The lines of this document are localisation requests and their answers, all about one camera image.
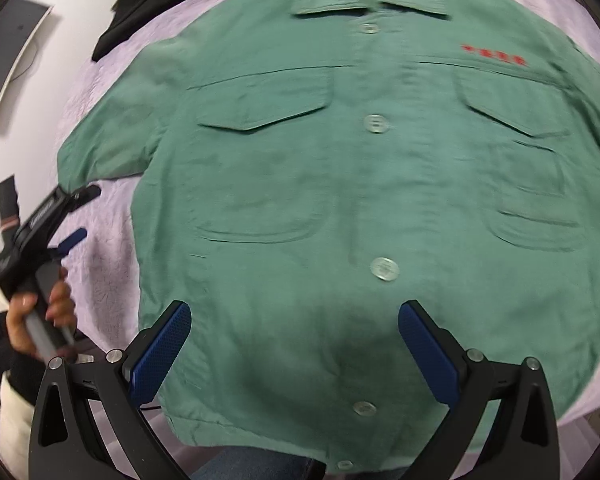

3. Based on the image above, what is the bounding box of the green button-up shirt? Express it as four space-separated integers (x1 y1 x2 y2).
56 0 600 474

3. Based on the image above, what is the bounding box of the person's left hand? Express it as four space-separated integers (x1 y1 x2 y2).
6 268 76 363

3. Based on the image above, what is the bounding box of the lilac plush bed blanket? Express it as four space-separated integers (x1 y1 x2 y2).
0 0 600 480

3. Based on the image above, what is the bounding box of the white framed monitor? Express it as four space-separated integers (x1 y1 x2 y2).
0 0 52 105

